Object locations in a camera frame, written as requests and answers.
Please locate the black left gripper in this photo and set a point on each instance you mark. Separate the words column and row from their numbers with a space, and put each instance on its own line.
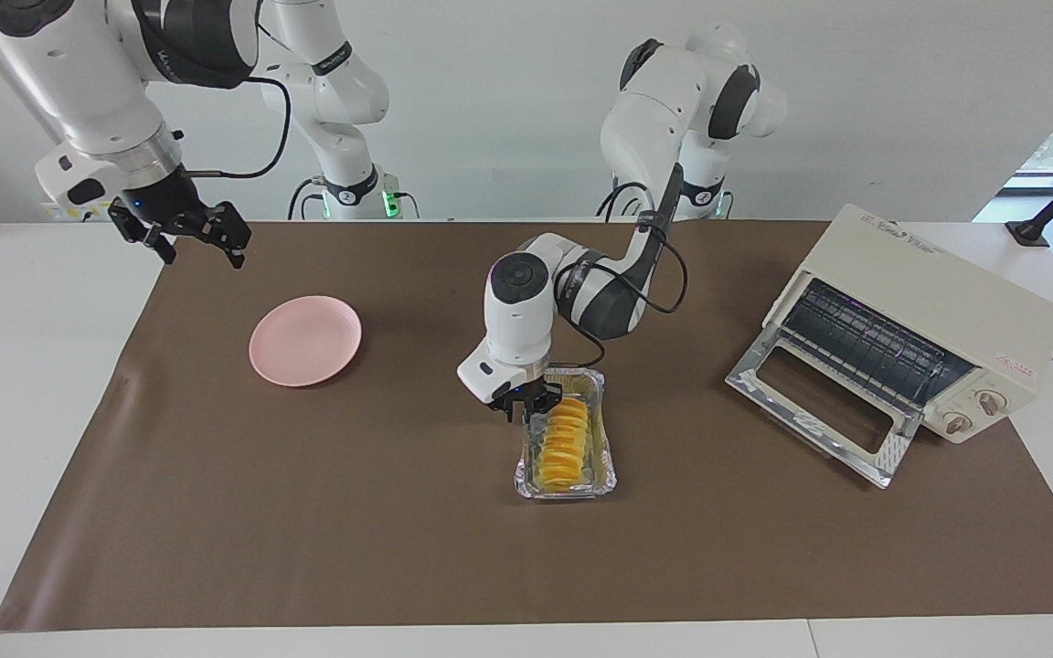
column 519, row 397

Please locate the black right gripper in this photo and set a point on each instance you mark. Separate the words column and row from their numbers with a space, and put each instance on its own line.
column 179, row 210

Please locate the sliced yellow bread loaf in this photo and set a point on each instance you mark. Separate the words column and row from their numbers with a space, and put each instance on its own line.
column 565, row 452

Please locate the aluminium foil tray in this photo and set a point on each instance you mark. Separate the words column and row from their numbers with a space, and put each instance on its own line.
column 601, row 457

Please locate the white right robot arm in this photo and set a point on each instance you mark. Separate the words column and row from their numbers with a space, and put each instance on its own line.
column 79, row 82

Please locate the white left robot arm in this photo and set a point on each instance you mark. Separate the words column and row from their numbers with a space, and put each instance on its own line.
column 517, row 320

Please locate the small cream oven knob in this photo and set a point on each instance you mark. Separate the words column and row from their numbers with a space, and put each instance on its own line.
column 956, row 423

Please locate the cream toaster oven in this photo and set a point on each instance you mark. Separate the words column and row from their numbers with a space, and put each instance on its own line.
column 947, row 283

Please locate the large cream oven knob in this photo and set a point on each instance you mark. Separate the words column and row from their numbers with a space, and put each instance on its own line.
column 991, row 402

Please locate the pink round plate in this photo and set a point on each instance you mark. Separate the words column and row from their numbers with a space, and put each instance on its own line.
column 298, row 347

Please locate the brown paper table mat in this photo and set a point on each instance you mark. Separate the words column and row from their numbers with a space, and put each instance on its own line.
column 526, row 567

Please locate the white wall socket box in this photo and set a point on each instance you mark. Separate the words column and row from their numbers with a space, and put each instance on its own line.
column 56, row 212

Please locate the glass oven door metal frame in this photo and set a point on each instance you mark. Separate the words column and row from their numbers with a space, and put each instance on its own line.
column 888, row 457

